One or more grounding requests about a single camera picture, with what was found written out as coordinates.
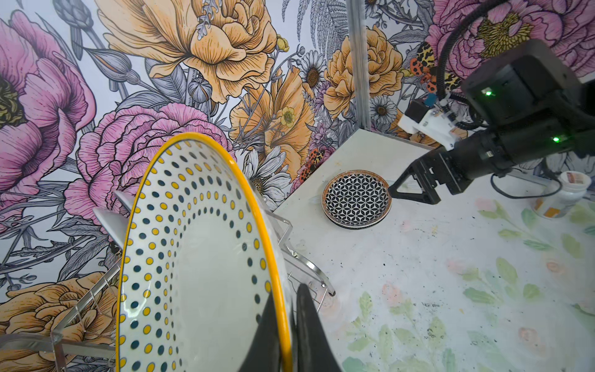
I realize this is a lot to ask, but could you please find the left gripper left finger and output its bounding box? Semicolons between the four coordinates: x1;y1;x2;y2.
239;294;281;372

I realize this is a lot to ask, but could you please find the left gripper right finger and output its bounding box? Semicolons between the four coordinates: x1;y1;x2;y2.
297;284;341;372

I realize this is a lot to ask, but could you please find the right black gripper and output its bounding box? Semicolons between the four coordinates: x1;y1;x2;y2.
388;118;575;205

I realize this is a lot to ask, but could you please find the plain white plate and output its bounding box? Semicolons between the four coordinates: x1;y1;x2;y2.
322;170;392;229

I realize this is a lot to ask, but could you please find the yellow rimmed white plate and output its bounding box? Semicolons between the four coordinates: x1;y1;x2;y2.
116;133;295;371

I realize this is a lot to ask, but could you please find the chrome wire dish rack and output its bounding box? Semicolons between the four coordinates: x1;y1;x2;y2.
1;194;336;371

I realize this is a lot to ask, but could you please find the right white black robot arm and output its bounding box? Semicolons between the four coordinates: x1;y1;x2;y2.
387;40;594;205

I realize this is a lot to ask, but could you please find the small white pill bottle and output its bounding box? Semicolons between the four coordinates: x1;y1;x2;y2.
532;170;592;219

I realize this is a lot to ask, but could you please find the right black corrugated cable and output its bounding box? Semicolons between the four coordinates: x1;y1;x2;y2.
434;0;512;131

